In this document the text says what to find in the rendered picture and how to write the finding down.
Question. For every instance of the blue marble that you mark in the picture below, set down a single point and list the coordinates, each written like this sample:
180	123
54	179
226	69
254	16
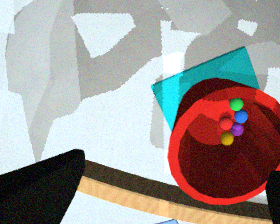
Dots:
241	115

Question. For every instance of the purple marble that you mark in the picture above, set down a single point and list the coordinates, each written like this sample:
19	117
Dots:
237	129

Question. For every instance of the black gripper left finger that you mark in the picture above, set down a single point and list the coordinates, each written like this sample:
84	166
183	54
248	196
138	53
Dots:
42	192

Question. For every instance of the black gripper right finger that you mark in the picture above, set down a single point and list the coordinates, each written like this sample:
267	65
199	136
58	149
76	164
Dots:
272	190

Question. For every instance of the red marble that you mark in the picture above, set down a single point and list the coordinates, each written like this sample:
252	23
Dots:
225	122

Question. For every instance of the yellow marble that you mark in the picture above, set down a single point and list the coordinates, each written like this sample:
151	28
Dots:
226	138

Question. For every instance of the green marble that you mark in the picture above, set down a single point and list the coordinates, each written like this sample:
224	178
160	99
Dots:
235	104

